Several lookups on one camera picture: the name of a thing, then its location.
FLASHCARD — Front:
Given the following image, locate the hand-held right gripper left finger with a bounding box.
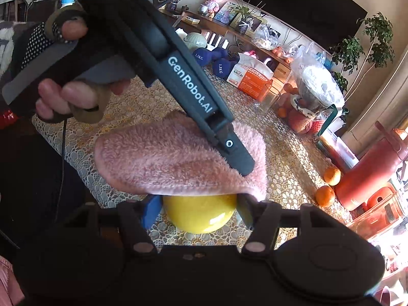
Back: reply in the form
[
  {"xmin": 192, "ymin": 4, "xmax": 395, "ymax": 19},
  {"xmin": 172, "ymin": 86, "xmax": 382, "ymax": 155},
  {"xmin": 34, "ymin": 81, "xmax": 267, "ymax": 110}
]
[{"xmin": 60, "ymin": 194, "xmax": 164, "ymax": 258}]

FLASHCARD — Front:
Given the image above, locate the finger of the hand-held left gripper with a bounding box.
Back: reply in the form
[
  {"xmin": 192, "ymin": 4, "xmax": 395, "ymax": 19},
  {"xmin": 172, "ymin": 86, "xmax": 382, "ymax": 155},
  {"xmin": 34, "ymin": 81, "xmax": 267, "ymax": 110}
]
[{"xmin": 197, "ymin": 116, "xmax": 256, "ymax": 177}]

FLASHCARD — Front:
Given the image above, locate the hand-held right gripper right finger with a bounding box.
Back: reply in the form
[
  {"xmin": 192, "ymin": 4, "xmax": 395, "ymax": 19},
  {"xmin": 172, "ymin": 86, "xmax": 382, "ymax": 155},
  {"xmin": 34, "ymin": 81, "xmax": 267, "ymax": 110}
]
[{"xmin": 236, "ymin": 194, "xmax": 326, "ymax": 258}]

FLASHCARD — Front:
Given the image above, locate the yellow container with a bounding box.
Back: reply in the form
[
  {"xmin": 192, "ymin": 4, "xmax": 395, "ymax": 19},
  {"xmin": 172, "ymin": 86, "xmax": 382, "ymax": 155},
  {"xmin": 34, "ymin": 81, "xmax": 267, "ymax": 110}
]
[{"xmin": 162, "ymin": 193, "xmax": 238, "ymax": 234}]

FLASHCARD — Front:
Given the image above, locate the pink fluffy cloth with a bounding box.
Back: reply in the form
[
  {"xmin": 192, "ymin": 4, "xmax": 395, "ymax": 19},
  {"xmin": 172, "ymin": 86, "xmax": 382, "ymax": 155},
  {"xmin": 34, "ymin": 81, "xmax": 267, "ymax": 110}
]
[{"xmin": 94, "ymin": 110, "xmax": 269, "ymax": 202}]

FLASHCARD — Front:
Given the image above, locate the orange transparent container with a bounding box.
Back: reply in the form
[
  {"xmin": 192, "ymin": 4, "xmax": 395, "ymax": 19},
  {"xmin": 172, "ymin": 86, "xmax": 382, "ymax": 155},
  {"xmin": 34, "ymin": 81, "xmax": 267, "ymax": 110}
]
[{"xmin": 347, "ymin": 186, "xmax": 408, "ymax": 240}]

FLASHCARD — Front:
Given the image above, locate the person's left hand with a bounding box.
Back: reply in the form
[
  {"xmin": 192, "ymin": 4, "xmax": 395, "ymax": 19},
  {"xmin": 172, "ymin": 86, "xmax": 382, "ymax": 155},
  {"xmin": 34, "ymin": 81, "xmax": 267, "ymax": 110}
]
[{"xmin": 0, "ymin": 5, "xmax": 138, "ymax": 125}]

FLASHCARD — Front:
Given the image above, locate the blue dumbbell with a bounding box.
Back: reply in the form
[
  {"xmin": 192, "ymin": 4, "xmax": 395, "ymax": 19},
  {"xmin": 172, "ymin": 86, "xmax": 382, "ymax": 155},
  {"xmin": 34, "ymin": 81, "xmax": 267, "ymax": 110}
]
[
  {"xmin": 212, "ymin": 57, "xmax": 239, "ymax": 81},
  {"xmin": 192, "ymin": 48, "xmax": 224, "ymax": 68}
]

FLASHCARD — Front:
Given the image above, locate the pale green bowl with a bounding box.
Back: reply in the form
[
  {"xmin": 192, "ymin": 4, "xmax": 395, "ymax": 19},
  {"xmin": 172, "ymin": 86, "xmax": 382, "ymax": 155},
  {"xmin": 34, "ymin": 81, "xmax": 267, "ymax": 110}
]
[{"xmin": 183, "ymin": 32, "xmax": 208, "ymax": 53}]

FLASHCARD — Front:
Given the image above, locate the white and orange box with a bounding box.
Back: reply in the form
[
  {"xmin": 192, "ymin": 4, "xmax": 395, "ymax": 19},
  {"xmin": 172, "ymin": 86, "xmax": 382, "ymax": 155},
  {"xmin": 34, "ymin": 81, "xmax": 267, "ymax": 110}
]
[{"xmin": 226, "ymin": 53, "xmax": 275, "ymax": 99}]

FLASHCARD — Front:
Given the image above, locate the clear drinking glass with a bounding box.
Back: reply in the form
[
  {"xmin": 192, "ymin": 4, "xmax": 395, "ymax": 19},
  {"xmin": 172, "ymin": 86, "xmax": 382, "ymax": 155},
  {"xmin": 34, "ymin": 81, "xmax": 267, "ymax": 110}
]
[{"xmin": 253, "ymin": 84, "xmax": 283, "ymax": 114}]

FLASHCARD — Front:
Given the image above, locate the bag of red fruit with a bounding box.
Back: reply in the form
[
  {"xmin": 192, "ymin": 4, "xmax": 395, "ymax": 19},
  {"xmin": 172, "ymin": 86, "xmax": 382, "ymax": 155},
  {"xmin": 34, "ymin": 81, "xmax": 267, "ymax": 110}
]
[{"xmin": 275, "ymin": 83, "xmax": 315, "ymax": 135}]

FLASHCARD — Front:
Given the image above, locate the orange fruit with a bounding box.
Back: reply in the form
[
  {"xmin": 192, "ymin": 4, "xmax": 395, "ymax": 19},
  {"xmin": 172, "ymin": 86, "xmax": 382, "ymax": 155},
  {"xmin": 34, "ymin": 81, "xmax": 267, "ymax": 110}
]
[
  {"xmin": 315, "ymin": 185, "xmax": 336, "ymax": 207},
  {"xmin": 323, "ymin": 166, "xmax": 342, "ymax": 186}
]

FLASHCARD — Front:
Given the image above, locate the small green potted plant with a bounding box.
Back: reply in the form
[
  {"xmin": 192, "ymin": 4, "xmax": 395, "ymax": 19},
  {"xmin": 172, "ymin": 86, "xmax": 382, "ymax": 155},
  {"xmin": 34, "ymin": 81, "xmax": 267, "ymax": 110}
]
[{"xmin": 231, "ymin": 0, "xmax": 266, "ymax": 36}]

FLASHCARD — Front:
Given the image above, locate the pink teddy bear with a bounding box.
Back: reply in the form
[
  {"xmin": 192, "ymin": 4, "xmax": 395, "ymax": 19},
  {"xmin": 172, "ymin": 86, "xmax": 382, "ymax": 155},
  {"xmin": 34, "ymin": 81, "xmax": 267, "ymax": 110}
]
[{"xmin": 204, "ymin": 0, "xmax": 227, "ymax": 14}]

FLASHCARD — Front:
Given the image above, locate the clear bag of snacks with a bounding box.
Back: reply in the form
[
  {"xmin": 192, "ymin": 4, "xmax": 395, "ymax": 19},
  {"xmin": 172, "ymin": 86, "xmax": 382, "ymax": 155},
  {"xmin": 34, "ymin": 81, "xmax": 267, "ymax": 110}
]
[{"xmin": 251, "ymin": 23, "xmax": 283, "ymax": 51}]

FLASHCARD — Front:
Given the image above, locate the clear bag with bowl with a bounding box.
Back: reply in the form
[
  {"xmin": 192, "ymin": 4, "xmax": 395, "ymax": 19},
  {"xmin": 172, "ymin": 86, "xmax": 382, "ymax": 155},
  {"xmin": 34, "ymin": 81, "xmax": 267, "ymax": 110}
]
[{"xmin": 289, "ymin": 42, "xmax": 347, "ymax": 116}]

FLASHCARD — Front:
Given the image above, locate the red thermos jug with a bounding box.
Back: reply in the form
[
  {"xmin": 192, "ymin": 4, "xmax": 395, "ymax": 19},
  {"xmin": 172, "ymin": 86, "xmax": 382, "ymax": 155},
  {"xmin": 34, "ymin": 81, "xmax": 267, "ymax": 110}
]
[{"xmin": 334, "ymin": 121, "xmax": 408, "ymax": 211}]

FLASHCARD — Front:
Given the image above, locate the black television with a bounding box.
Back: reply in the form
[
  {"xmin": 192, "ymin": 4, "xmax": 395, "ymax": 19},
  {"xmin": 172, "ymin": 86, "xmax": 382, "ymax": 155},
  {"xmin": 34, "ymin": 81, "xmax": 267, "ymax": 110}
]
[{"xmin": 239, "ymin": 0, "xmax": 369, "ymax": 50}]

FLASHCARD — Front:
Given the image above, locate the tall green potted plant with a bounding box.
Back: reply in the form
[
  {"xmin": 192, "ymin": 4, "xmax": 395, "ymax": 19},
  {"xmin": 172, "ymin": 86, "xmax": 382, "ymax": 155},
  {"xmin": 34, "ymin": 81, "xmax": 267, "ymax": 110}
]
[{"xmin": 329, "ymin": 12, "xmax": 396, "ymax": 94}]

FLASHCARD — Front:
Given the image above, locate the picture frame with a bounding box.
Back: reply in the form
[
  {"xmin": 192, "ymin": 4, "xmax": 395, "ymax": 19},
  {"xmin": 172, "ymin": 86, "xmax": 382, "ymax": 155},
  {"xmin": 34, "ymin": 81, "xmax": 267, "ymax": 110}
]
[{"xmin": 213, "ymin": 1, "xmax": 240, "ymax": 25}]

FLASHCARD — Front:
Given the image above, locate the black cable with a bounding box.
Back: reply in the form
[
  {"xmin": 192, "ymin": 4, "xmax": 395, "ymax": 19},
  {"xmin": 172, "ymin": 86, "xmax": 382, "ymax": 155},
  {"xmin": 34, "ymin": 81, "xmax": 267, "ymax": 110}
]
[{"xmin": 53, "ymin": 119, "xmax": 67, "ymax": 224}]

